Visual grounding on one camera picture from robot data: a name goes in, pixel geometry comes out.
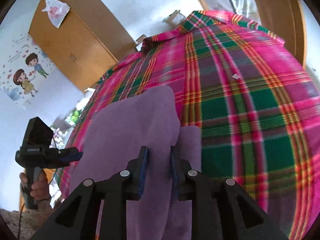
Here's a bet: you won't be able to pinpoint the pink green plaid bedsheet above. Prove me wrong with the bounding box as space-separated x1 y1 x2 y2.
68 11 319 239

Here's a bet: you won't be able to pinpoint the white plastic bag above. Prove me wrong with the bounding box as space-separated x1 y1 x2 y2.
42 0 70 28

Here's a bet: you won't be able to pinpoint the brown cardboard box with label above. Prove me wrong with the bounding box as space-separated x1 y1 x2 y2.
163 10 187 28

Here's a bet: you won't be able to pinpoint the green wet wipes pack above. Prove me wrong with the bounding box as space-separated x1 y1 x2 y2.
66 108 82 126

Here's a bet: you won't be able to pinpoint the wooden door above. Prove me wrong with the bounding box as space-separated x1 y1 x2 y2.
255 0 307 67

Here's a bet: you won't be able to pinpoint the floral sleeve left forearm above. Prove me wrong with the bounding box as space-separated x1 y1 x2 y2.
1 200 54 239

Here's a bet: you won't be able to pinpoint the purple fleece pants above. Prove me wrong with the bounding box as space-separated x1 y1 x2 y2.
68 84 203 240

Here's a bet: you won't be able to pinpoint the children cartoon wall sticker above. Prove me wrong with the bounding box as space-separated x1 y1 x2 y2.
1 34 56 109

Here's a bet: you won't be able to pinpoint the white open cardboard box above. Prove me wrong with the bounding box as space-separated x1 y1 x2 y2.
136 34 147 52

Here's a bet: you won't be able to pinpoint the person left hand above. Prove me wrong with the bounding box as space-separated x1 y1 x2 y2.
20 168 51 210

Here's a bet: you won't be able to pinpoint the wooden wardrobe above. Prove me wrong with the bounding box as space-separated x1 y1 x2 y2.
29 0 137 91

